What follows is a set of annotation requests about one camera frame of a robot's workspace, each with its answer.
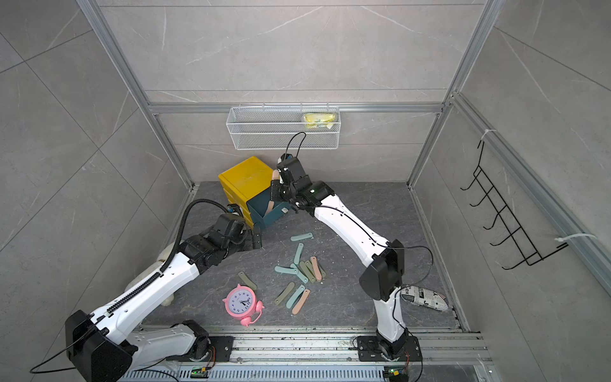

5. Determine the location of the pink knife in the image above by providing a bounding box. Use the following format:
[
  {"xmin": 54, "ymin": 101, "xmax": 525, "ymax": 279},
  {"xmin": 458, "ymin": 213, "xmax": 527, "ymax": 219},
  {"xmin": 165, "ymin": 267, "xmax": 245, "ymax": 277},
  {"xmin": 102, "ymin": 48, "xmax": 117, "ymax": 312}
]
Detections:
[
  {"xmin": 266, "ymin": 170, "xmax": 280, "ymax": 214},
  {"xmin": 310, "ymin": 256, "xmax": 323, "ymax": 282},
  {"xmin": 291, "ymin": 289, "xmax": 310, "ymax": 315}
]

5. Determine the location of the teal top drawer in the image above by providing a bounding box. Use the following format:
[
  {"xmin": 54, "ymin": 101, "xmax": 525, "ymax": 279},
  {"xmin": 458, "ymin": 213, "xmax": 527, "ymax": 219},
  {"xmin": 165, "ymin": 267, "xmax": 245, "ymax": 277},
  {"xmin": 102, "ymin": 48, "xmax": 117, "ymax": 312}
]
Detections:
[{"xmin": 247, "ymin": 187, "xmax": 290, "ymax": 230}]

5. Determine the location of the yellow drawer cabinet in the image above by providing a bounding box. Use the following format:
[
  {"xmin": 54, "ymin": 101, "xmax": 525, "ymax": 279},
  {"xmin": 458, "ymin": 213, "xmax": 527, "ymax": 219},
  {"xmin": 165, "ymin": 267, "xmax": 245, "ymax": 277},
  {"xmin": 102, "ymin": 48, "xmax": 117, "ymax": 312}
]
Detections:
[{"xmin": 218, "ymin": 157, "xmax": 273, "ymax": 227}]

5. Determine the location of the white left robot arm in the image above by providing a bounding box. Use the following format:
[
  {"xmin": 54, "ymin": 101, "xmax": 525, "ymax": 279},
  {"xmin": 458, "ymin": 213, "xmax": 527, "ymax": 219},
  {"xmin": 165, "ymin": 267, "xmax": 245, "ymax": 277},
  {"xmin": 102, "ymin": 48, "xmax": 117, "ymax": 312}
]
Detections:
[{"xmin": 65, "ymin": 213, "xmax": 262, "ymax": 381}]

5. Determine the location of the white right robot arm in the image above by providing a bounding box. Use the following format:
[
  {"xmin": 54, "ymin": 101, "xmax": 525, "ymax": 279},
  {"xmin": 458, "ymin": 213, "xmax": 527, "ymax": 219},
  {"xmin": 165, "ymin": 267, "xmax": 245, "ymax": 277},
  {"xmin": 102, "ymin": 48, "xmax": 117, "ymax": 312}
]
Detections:
[{"xmin": 270, "ymin": 170, "xmax": 409, "ymax": 361}]

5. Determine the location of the mint knife upper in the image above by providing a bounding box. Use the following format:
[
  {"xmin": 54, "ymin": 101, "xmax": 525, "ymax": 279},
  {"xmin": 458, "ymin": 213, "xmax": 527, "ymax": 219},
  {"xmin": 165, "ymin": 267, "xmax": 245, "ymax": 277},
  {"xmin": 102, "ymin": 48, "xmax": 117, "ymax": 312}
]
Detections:
[{"xmin": 291, "ymin": 232, "xmax": 313, "ymax": 242}]

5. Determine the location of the mint knife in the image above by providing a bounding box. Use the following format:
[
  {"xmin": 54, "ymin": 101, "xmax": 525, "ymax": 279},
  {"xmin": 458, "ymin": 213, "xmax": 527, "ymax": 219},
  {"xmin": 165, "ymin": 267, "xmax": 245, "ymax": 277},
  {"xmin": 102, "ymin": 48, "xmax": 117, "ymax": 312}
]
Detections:
[
  {"xmin": 291, "ymin": 232, "xmax": 313, "ymax": 242},
  {"xmin": 286, "ymin": 285, "xmax": 306, "ymax": 309}
]

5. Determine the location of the olive knife left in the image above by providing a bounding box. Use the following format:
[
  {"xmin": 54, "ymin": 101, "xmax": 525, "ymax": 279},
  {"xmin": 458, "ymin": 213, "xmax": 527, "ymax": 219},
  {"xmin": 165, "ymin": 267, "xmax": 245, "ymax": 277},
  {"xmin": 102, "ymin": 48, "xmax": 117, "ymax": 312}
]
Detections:
[{"xmin": 238, "ymin": 271, "xmax": 258, "ymax": 291}]

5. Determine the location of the olive knife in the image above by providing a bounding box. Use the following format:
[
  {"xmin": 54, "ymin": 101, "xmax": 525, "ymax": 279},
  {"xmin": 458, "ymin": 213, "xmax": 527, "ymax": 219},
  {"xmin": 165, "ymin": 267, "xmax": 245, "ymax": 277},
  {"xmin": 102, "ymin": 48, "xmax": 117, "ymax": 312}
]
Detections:
[
  {"xmin": 305, "ymin": 258, "xmax": 324, "ymax": 282},
  {"xmin": 238, "ymin": 271, "xmax": 258, "ymax": 291},
  {"xmin": 298, "ymin": 261, "xmax": 317, "ymax": 283},
  {"xmin": 274, "ymin": 282, "xmax": 295, "ymax": 306}
]

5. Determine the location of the mint knife vertical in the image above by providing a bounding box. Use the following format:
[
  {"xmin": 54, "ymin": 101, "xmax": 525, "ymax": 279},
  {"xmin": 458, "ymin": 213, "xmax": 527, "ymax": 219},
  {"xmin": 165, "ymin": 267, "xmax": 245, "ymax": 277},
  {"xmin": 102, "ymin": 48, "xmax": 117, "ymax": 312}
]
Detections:
[{"xmin": 294, "ymin": 243, "xmax": 304, "ymax": 265}]

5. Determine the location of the pink alarm clock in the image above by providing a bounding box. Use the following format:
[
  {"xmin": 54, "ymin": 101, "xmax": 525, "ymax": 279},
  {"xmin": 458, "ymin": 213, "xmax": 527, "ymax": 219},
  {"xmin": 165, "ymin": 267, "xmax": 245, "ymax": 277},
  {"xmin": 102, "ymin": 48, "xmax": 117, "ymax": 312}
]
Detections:
[{"xmin": 223, "ymin": 284, "xmax": 265, "ymax": 327}]

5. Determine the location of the olive knife right centre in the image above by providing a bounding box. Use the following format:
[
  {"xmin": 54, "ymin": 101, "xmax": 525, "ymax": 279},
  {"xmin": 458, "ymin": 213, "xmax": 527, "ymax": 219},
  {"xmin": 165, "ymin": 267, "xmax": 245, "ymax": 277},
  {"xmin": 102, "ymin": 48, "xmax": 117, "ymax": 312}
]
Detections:
[{"xmin": 305, "ymin": 258, "xmax": 324, "ymax": 282}]

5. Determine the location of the yellow sponge in basket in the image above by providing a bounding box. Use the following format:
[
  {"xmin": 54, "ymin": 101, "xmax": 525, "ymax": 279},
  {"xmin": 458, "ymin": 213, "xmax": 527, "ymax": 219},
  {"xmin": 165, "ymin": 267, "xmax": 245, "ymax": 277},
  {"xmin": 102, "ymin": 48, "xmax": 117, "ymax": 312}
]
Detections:
[{"xmin": 301, "ymin": 112, "xmax": 338, "ymax": 130}]

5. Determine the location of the olive knife lower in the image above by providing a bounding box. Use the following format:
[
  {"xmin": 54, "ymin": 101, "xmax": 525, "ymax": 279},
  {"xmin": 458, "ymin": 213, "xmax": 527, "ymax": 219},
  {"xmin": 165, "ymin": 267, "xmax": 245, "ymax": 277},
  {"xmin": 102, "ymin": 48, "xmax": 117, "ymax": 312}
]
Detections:
[{"xmin": 274, "ymin": 282, "xmax": 295, "ymax": 306}]

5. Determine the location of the mint knife diagonal centre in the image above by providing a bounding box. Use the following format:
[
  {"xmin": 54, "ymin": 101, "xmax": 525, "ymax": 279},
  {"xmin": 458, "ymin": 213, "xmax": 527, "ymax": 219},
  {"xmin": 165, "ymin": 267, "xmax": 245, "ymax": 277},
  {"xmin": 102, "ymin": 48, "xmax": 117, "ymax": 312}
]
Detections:
[{"xmin": 291, "ymin": 264, "xmax": 309, "ymax": 284}]

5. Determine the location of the mint knife lower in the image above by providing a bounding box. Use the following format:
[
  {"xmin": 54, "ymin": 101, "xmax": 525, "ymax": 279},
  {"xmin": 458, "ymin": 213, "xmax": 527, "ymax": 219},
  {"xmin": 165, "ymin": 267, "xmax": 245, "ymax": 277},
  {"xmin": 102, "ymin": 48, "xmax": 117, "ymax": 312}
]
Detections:
[{"xmin": 286, "ymin": 285, "xmax": 306, "ymax": 309}]

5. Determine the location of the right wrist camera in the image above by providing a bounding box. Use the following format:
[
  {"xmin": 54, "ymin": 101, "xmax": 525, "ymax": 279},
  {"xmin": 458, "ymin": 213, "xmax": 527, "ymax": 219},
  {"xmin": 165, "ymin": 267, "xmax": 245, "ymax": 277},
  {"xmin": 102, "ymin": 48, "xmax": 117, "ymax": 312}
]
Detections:
[{"xmin": 277, "ymin": 154, "xmax": 306, "ymax": 184}]

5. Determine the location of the white wire mesh basket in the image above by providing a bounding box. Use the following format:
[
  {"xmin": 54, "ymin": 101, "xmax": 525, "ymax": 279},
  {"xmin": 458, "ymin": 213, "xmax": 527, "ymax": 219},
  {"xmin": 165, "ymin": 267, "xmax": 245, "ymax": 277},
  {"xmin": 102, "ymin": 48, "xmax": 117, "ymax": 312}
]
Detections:
[{"xmin": 226, "ymin": 105, "xmax": 341, "ymax": 151}]

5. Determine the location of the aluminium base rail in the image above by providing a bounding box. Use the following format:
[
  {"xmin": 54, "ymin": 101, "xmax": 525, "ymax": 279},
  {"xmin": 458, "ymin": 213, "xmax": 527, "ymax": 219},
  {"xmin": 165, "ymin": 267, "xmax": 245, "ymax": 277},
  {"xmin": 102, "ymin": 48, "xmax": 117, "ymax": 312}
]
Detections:
[{"xmin": 121, "ymin": 326, "xmax": 500, "ymax": 381}]

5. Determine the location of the black wall hook rack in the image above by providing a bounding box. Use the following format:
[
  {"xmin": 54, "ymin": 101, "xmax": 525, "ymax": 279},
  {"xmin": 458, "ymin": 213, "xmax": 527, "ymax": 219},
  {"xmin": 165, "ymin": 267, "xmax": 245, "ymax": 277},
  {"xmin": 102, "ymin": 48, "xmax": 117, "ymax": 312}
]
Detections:
[{"xmin": 460, "ymin": 141, "xmax": 569, "ymax": 271}]

